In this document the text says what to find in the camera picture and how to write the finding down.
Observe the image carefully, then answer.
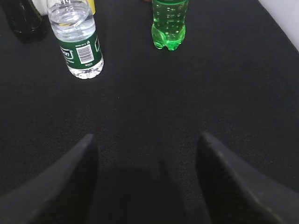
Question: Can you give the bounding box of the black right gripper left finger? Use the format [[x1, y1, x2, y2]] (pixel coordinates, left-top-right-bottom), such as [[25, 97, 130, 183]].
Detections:
[[0, 134, 99, 224]]

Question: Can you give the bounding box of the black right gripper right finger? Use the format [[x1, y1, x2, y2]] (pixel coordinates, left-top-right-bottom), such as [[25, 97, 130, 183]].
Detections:
[[196, 133, 299, 224]]

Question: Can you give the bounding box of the clear water bottle green label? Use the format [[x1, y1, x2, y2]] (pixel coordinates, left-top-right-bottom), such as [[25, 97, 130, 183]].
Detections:
[[47, 0, 104, 79]]

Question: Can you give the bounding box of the yellow paper cup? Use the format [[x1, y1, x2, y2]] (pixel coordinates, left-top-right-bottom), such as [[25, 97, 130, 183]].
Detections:
[[87, 0, 96, 15]]

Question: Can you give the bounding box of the green soda bottle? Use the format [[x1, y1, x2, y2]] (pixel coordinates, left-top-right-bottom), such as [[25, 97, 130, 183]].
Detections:
[[151, 0, 189, 51]]

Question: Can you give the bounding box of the dark cola bottle red label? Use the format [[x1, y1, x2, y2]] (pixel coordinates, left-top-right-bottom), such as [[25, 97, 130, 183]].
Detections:
[[0, 0, 48, 43]]

